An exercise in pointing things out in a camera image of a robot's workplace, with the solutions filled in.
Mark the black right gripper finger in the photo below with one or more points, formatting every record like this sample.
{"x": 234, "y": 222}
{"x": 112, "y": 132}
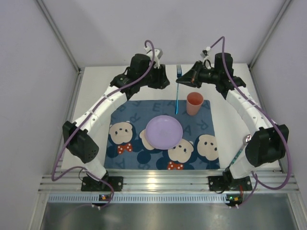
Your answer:
{"x": 190, "y": 84}
{"x": 192, "y": 74}

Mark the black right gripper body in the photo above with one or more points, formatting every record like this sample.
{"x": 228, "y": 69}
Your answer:
{"x": 196, "y": 74}

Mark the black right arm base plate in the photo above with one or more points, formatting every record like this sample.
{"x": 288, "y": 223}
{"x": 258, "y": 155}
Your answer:
{"x": 219, "y": 184}

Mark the right aluminium frame post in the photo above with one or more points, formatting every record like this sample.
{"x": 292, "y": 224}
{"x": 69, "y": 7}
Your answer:
{"x": 273, "y": 26}

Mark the aluminium mounting rail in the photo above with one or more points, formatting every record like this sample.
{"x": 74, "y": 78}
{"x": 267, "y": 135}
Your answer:
{"x": 162, "y": 182}

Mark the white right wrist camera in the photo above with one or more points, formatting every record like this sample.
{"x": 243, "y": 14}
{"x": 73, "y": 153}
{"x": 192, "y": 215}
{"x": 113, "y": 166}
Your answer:
{"x": 206, "y": 52}

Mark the coral plastic cup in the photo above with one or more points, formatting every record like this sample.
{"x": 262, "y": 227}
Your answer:
{"x": 194, "y": 102}

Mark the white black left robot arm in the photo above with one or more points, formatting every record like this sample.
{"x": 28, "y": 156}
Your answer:
{"x": 144, "y": 70}

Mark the blue bear print placemat cloth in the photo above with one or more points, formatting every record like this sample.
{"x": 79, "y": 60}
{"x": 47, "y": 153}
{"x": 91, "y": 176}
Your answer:
{"x": 127, "y": 147}

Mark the blue slotted cable duct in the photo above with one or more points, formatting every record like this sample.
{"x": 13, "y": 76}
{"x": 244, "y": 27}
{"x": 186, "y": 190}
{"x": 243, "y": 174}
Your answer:
{"x": 144, "y": 198}

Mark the purple plastic plate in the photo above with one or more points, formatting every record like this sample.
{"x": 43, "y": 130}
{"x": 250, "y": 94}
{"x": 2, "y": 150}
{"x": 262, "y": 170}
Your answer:
{"x": 163, "y": 132}

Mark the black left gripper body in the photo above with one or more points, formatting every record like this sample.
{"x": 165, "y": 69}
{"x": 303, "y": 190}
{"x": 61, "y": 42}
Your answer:
{"x": 159, "y": 77}

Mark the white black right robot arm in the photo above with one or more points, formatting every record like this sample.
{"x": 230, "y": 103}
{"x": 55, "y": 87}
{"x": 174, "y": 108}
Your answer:
{"x": 268, "y": 139}

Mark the left aluminium frame post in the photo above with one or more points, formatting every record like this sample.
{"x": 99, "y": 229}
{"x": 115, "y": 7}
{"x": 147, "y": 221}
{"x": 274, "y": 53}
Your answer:
{"x": 53, "y": 26}

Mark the metal spoon patterned handle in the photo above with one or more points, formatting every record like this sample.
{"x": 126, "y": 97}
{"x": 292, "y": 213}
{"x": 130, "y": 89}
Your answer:
{"x": 245, "y": 141}

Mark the aluminium frame post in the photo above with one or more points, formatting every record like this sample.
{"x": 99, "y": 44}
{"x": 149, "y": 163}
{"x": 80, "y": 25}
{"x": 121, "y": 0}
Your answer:
{"x": 53, "y": 26}
{"x": 273, "y": 26}

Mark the blue plastic fork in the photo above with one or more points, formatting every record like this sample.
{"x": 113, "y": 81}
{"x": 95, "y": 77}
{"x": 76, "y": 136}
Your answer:
{"x": 179, "y": 74}

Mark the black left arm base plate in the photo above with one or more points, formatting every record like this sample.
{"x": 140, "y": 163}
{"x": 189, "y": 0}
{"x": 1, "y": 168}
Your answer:
{"x": 91, "y": 185}

